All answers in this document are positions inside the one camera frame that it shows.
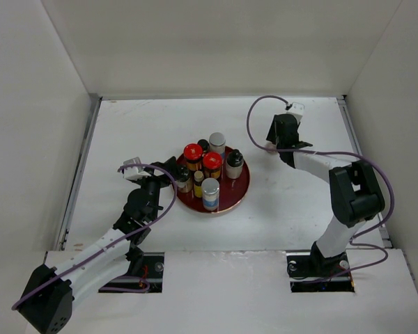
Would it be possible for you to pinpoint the black-cap brown spice bottle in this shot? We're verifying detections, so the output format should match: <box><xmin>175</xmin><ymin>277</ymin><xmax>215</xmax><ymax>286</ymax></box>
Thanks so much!
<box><xmin>176</xmin><ymin>165</ymin><xmax>193</xmax><ymax>193</ymax></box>

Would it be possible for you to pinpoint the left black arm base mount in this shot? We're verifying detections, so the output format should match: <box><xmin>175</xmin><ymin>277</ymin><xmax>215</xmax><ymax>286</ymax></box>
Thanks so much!
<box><xmin>98</xmin><ymin>248</ymin><xmax>165</xmax><ymax>294</ymax></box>

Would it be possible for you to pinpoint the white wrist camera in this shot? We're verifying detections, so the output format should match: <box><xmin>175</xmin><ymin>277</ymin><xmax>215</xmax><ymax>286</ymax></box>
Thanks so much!
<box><xmin>286</xmin><ymin>102</ymin><xmax>304</xmax><ymax>124</ymax></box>
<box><xmin>118</xmin><ymin>157</ymin><xmax>150</xmax><ymax>181</ymax></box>

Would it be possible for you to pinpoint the round red lacquer tray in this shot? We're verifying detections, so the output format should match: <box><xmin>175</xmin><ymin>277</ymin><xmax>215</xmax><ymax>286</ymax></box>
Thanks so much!
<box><xmin>177</xmin><ymin>146</ymin><xmax>250</xmax><ymax>214</ymax></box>

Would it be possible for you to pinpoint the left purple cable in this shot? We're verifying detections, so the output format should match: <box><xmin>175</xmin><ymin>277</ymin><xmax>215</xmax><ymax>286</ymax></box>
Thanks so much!
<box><xmin>11</xmin><ymin>163</ymin><xmax>178</xmax><ymax>311</ymax></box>

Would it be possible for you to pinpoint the small yellow-label bottle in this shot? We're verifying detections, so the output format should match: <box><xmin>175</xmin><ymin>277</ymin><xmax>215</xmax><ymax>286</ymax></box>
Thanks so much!
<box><xmin>194</xmin><ymin>170</ymin><xmax>205</xmax><ymax>198</ymax></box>

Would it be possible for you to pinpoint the tall red-lid sauce jar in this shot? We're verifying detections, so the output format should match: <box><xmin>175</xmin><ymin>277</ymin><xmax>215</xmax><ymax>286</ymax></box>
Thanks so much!
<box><xmin>183</xmin><ymin>143</ymin><xmax>203</xmax><ymax>173</ymax></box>

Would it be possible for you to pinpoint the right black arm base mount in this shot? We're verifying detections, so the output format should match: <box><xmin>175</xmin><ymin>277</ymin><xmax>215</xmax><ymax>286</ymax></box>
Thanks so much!
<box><xmin>286</xmin><ymin>252</ymin><xmax>355</xmax><ymax>293</ymax></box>

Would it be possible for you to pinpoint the purple cable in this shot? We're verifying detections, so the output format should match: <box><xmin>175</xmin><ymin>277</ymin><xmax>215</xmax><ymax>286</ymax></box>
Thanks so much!
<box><xmin>11</xmin><ymin>163</ymin><xmax>178</xmax><ymax>311</ymax></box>
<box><xmin>247</xmin><ymin>95</ymin><xmax>395</xmax><ymax>283</ymax></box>

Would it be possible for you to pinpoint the silver-lid blue-label grain jar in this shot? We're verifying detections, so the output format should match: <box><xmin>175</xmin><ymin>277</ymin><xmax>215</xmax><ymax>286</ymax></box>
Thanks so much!
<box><xmin>201</xmin><ymin>177</ymin><xmax>220</xmax><ymax>212</ymax></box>

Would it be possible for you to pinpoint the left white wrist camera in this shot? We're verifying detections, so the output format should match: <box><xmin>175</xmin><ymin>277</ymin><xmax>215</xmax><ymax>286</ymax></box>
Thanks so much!
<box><xmin>118</xmin><ymin>157</ymin><xmax>150</xmax><ymax>181</ymax></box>

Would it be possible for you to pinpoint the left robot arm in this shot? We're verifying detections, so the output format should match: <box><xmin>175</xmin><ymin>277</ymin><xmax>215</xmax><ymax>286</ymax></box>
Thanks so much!
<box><xmin>12</xmin><ymin>157</ymin><xmax>178</xmax><ymax>333</ymax></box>

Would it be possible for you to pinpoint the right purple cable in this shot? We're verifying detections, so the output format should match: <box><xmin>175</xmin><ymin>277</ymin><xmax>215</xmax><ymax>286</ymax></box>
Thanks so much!
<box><xmin>247</xmin><ymin>95</ymin><xmax>395</xmax><ymax>283</ymax></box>

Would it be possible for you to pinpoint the small dark amber bottle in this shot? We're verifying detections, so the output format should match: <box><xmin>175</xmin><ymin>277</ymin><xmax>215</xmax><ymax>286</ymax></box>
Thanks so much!
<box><xmin>197</xmin><ymin>139</ymin><xmax>210</xmax><ymax>154</ymax></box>

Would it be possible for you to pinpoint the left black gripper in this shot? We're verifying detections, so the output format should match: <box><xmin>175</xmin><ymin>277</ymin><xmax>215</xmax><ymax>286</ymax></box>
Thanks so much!
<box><xmin>134</xmin><ymin>157</ymin><xmax>178</xmax><ymax>221</ymax></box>

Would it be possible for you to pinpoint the pink-lid spice jar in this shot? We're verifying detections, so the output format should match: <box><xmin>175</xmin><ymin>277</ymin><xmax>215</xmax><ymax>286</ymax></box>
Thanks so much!
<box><xmin>265</xmin><ymin>142</ymin><xmax>279</xmax><ymax>155</ymax></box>

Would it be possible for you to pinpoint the short red-lid sauce jar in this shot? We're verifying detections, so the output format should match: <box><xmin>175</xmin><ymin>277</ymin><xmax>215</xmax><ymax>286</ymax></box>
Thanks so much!
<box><xmin>203</xmin><ymin>152</ymin><xmax>223</xmax><ymax>180</ymax></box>

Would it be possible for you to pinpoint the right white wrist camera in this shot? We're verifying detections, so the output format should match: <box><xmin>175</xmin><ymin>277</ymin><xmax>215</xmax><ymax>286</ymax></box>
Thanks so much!
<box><xmin>286</xmin><ymin>102</ymin><xmax>304</xmax><ymax>124</ymax></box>

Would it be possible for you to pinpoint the black-cap white powder bottle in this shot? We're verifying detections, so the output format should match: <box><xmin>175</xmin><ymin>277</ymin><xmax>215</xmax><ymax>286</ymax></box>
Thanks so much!
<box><xmin>226</xmin><ymin>149</ymin><xmax>244</xmax><ymax>180</ymax></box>

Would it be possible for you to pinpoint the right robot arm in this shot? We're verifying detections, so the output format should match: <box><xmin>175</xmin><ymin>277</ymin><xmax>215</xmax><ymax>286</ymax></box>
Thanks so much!
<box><xmin>267</xmin><ymin>113</ymin><xmax>385</xmax><ymax>279</ymax></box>

